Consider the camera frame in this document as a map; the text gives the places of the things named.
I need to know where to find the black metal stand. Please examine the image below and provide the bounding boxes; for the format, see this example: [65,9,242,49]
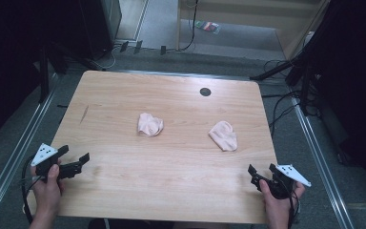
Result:
[37,41,103,104]

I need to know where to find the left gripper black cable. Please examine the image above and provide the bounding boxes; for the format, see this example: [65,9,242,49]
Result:
[20,155,43,225]

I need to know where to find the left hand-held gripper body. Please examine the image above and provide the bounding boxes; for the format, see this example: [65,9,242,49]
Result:
[30,142,84,181]

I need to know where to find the person's right hand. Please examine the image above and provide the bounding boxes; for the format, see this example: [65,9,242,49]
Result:
[258,178,306,223]

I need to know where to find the black hanging cable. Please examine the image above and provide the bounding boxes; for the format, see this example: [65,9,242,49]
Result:
[174,0,200,52]

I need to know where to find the white floor cable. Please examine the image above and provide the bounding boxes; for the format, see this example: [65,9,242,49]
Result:
[91,44,123,72]

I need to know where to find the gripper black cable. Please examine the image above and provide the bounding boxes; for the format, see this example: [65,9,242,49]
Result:
[286,189,301,229]
[20,155,43,225]

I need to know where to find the black floor cables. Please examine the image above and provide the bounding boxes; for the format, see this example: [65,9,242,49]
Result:
[260,58,323,138]

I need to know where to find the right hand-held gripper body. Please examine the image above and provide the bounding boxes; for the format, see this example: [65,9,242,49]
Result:
[251,163,312,200]

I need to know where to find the pink sock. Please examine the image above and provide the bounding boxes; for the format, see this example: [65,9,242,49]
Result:
[136,112,165,138]
[208,120,238,153]

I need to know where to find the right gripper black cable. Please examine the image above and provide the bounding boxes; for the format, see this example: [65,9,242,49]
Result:
[286,189,301,229]

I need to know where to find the black cabinet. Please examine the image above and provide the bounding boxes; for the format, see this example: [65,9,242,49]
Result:
[77,0,123,61]

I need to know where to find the black tripod stand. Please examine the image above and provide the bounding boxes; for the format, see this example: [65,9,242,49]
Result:
[249,0,341,117]

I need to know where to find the colourful plastic packet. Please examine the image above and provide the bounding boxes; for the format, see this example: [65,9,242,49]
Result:
[194,20,222,35]

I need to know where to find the person's left hand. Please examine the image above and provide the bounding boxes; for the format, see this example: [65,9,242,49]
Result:
[30,163,66,221]

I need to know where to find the metal floor rail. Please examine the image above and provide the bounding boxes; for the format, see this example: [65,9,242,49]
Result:
[0,71,61,228]
[290,94,356,229]

